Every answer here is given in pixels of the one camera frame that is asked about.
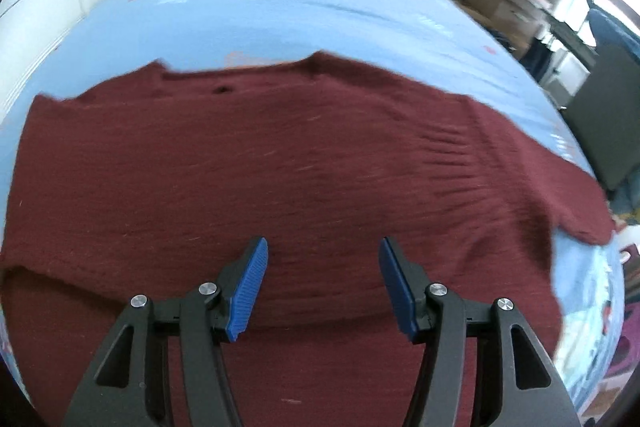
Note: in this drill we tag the blue printed bed sheet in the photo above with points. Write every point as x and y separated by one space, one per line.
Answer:
300 22

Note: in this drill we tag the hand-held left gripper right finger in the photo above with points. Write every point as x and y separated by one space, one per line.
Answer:
397 292

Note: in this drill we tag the dark red knit sweater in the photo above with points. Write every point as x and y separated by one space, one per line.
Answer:
300 157

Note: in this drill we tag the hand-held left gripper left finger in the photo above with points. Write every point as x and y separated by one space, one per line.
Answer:
247 292

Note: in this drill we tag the wooden dresser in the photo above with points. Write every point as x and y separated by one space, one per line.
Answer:
525 14

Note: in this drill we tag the blue chair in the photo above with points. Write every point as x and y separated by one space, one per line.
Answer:
612 29

